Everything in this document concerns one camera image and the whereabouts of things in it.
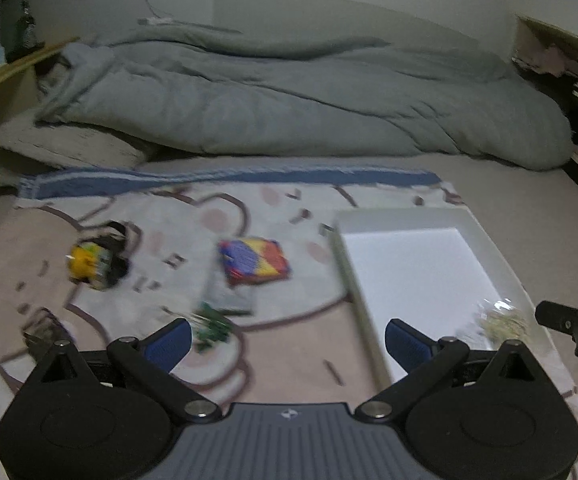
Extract green clothes pegs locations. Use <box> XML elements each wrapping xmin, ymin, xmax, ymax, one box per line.
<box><xmin>188</xmin><ymin>302</ymin><xmax>232</xmax><ymax>353</ymax></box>

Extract bag of hair ties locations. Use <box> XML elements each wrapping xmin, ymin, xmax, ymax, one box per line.
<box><xmin>456</xmin><ymin>299</ymin><xmax>531</xmax><ymax>350</ymax></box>

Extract yellow headlamp with strap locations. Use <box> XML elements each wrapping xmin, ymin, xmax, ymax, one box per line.
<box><xmin>65</xmin><ymin>221</ymin><xmax>129</xmax><ymax>290</ymax></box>

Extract colourful card box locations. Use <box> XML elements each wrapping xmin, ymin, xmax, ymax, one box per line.
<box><xmin>218</xmin><ymin>237</ymin><xmax>291</xmax><ymax>286</ymax></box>

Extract black hair claw clip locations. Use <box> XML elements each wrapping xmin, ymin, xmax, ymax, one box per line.
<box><xmin>21</xmin><ymin>308</ymin><xmax>74</xmax><ymax>363</ymax></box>

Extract white shallow tray box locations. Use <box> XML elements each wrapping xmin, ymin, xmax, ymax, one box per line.
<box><xmin>331</xmin><ymin>207</ymin><xmax>564</xmax><ymax>388</ymax></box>

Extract cartoon bear patterned cloth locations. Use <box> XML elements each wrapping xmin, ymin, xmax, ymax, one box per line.
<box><xmin>0</xmin><ymin>167</ymin><xmax>578</xmax><ymax>480</ymax></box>

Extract beige fuzzy pillow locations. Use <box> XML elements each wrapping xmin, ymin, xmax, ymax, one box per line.
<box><xmin>0</xmin><ymin>108</ymin><xmax>154</xmax><ymax>169</ymax></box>

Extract pile of clothes on shelf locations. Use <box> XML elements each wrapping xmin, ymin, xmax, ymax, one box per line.
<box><xmin>511</xmin><ymin>28</ymin><xmax>578</xmax><ymax>88</ymax></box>

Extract grey quilted duvet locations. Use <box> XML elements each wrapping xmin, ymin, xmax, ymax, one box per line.
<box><xmin>37</xmin><ymin>25</ymin><xmax>573</xmax><ymax>171</ymax></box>

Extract green glass bottle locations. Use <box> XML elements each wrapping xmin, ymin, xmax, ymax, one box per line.
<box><xmin>18</xmin><ymin>0</ymin><xmax>38</xmax><ymax>50</ymax></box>

